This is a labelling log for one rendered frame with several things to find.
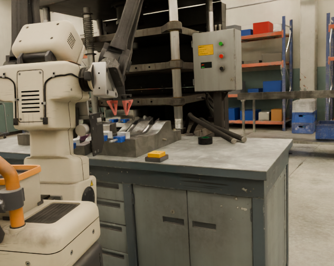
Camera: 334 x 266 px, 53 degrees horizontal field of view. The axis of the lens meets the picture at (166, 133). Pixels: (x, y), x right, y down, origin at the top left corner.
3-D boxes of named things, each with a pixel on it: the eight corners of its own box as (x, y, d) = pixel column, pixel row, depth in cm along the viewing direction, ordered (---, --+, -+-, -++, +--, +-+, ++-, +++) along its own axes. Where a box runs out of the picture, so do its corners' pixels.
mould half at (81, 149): (85, 155, 171) (83, 134, 170) (38, 156, 176) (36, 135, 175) (117, 139, 220) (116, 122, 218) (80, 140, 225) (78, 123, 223)
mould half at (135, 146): (136, 157, 161) (134, 129, 159) (94, 154, 173) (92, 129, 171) (181, 139, 204) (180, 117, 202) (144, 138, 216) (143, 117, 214)
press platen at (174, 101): (186, 123, 225) (185, 96, 222) (48, 122, 286) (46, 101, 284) (225, 111, 297) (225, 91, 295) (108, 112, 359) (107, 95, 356)
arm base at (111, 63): (84, 69, 116) (116, 66, 113) (91, 56, 122) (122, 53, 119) (93, 88, 122) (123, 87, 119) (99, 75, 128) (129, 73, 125)
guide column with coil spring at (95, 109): (101, 172, 273) (86, 6, 254) (96, 172, 276) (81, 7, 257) (105, 171, 278) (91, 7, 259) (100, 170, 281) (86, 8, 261)
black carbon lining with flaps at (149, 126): (132, 140, 168) (130, 122, 166) (106, 139, 175) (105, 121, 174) (164, 130, 198) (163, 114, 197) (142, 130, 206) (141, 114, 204)
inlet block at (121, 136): (114, 148, 155) (113, 136, 154) (105, 147, 157) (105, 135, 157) (130, 142, 166) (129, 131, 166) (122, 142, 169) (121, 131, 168)
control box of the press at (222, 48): (238, 244, 235) (232, 27, 213) (197, 237, 249) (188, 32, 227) (246, 231, 254) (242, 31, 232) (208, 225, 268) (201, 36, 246)
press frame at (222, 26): (226, 206, 308) (220, 0, 281) (112, 191, 370) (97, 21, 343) (231, 200, 321) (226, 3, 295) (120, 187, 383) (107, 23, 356)
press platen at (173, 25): (182, 48, 218) (181, 18, 215) (42, 64, 279) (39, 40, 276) (223, 54, 289) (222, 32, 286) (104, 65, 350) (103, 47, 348)
